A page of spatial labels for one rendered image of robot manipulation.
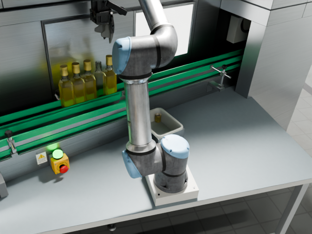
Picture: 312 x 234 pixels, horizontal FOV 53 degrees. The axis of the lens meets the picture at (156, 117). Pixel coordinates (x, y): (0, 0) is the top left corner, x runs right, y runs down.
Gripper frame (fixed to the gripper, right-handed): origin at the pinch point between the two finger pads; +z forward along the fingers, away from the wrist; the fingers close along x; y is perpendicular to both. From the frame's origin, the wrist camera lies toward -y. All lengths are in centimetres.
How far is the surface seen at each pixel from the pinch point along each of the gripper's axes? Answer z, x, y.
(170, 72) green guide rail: 30, -4, -43
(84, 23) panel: -4.1, -12.1, 6.4
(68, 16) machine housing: -8.7, -12.8, 14.0
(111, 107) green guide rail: 29.8, 13.5, 6.3
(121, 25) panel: -0.2, -12.5, -14.0
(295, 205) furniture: 77, 84, -68
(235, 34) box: 18, -10, -102
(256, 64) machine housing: 26, 20, -90
